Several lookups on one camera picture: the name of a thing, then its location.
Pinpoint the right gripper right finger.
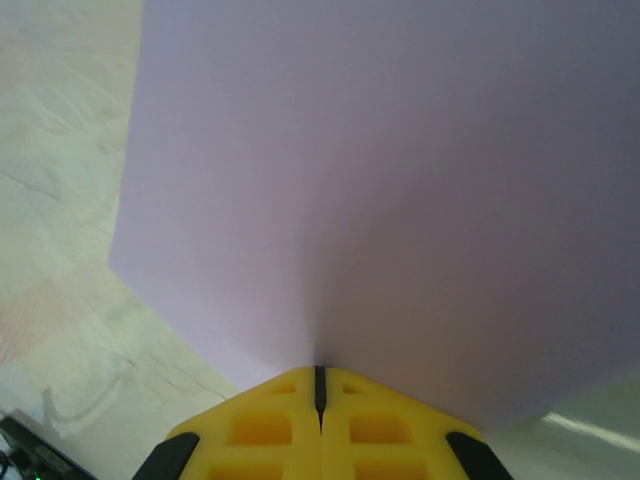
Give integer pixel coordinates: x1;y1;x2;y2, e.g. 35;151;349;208
319;366;514;480

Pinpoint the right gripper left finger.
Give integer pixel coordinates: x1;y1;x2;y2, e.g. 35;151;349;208
132;366;321;480

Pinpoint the purple cloth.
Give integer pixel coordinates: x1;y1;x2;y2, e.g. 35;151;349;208
107;0;640;435

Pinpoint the black base plate right arm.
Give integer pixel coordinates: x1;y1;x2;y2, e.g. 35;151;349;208
0;408;99;480

